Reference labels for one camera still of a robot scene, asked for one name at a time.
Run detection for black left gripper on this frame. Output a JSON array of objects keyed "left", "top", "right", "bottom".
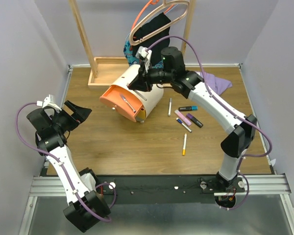
[{"left": 50, "top": 99, "right": 92, "bottom": 132}]

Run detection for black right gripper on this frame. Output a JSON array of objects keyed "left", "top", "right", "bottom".
[{"left": 127, "top": 62, "right": 173, "bottom": 93}]

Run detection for red capped white marker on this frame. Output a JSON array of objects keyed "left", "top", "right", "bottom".
[{"left": 126, "top": 83, "right": 147, "bottom": 101}]

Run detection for clear capped blue pen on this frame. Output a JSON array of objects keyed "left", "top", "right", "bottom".
[{"left": 120, "top": 94, "right": 136, "bottom": 113}]

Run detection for grey silver marker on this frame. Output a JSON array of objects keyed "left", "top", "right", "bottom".
[{"left": 168, "top": 98, "right": 172, "bottom": 117}]

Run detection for pink highlighter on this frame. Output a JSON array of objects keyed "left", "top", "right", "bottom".
[{"left": 174, "top": 110, "right": 192, "bottom": 126}]

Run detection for blue capped white marker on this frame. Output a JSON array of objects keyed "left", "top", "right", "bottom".
[{"left": 176, "top": 118, "right": 192, "bottom": 133}]

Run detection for black teal highlighter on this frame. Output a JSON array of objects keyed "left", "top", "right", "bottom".
[{"left": 178, "top": 106, "right": 198, "bottom": 112}]

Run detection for black purple highlighter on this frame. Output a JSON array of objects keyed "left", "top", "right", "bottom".
[{"left": 186, "top": 113, "right": 203, "bottom": 128}]

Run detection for yellow capped white marker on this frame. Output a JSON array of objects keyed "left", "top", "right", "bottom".
[{"left": 182, "top": 133, "right": 187, "bottom": 156}]

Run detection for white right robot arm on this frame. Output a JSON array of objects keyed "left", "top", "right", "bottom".
[{"left": 128, "top": 47, "right": 257, "bottom": 192}]

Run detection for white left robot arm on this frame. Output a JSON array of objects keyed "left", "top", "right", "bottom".
[{"left": 26, "top": 95, "right": 111, "bottom": 233}]

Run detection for blue shark print cloth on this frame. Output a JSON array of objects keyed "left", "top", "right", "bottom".
[{"left": 123, "top": 34, "right": 166, "bottom": 71}]

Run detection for wooden clothes rack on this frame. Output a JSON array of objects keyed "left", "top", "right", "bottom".
[{"left": 69, "top": 0, "right": 196, "bottom": 89}]

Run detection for pink clothes hanger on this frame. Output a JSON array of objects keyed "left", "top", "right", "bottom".
[{"left": 128, "top": 0, "right": 191, "bottom": 46}]

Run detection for black hanging garment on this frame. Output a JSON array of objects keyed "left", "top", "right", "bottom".
[{"left": 132, "top": 12, "right": 172, "bottom": 67}]

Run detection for purple folded cloth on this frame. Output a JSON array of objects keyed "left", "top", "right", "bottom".
[{"left": 197, "top": 71, "right": 232, "bottom": 95}]

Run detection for orange clothes hanger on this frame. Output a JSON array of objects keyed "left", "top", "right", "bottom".
[{"left": 131, "top": 0, "right": 159, "bottom": 30}]

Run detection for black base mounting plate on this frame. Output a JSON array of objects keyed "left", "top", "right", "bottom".
[{"left": 97, "top": 174, "right": 245, "bottom": 205}]

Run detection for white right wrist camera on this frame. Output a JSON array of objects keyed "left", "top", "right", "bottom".
[{"left": 135, "top": 46, "right": 152, "bottom": 72}]

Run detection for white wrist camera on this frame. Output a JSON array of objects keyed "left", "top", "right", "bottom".
[
  {"left": 135, "top": 46, "right": 152, "bottom": 72},
  {"left": 36, "top": 94, "right": 62, "bottom": 112}
]

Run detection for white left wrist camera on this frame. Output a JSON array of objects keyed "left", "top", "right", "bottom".
[{"left": 36, "top": 94, "right": 62, "bottom": 112}]

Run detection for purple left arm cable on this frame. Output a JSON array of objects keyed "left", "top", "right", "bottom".
[{"left": 15, "top": 102, "right": 118, "bottom": 223}]

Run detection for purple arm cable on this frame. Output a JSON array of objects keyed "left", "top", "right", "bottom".
[
  {"left": 15, "top": 102, "right": 118, "bottom": 223},
  {"left": 147, "top": 36, "right": 273, "bottom": 211}
]

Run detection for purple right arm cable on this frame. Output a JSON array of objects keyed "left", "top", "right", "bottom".
[{"left": 147, "top": 36, "right": 273, "bottom": 211}]

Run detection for aluminium frame rail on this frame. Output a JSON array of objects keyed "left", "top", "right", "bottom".
[{"left": 29, "top": 174, "right": 291, "bottom": 197}]

